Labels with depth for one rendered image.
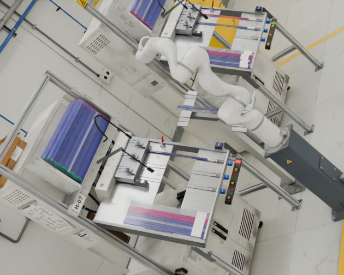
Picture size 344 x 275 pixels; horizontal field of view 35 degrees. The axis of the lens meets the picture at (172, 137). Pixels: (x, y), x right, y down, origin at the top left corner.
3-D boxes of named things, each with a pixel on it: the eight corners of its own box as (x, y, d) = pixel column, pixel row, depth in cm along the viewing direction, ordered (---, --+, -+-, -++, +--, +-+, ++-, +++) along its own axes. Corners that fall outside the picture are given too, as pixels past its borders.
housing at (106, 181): (135, 144, 377) (131, 131, 366) (111, 203, 348) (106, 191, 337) (124, 143, 379) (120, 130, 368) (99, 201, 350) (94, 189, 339)
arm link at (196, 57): (231, 114, 315) (247, 92, 316) (242, 120, 305) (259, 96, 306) (172, 64, 290) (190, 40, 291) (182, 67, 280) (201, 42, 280)
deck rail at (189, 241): (206, 245, 319) (205, 240, 314) (205, 248, 318) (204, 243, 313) (95, 223, 338) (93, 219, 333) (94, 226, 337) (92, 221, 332)
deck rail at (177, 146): (230, 155, 359) (229, 149, 354) (229, 157, 358) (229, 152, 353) (130, 141, 378) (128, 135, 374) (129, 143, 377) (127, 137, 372)
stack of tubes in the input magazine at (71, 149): (110, 120, 359) (78, 96, 349) (82, 181, 329) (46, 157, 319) (100, 126, 368) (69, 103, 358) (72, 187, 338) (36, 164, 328)
